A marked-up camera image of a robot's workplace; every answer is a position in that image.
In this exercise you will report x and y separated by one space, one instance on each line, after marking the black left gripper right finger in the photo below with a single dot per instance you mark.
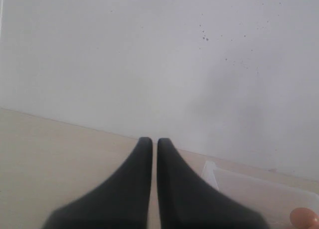
186 201

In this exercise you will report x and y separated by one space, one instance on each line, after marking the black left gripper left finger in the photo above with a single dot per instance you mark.
120 202

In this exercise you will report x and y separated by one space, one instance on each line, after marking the brown egg back left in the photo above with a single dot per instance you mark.
304 218

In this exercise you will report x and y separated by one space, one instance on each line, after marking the clear plastic container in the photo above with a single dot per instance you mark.
274 201

